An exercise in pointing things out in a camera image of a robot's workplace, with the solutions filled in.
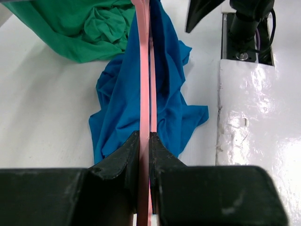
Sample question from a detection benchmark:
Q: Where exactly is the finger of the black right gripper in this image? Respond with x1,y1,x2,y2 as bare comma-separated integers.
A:
185,0,223,33

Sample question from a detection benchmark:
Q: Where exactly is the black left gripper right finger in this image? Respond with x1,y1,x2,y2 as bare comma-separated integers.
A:
149,132,289,226

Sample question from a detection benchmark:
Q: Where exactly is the pink hanger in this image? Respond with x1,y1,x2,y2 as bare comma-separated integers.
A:
132,0,157,226

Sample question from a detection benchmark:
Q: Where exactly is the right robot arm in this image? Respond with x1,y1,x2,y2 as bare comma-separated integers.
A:
221,0,276,65

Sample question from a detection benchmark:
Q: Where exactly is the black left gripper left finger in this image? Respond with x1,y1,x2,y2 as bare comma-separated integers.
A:
0,132,139,226

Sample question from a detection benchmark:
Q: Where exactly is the blue t shirt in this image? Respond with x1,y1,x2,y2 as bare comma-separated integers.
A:
89,0,209,163

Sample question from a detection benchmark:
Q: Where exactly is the green t shirt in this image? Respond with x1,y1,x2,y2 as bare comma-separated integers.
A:
4,0,135,63

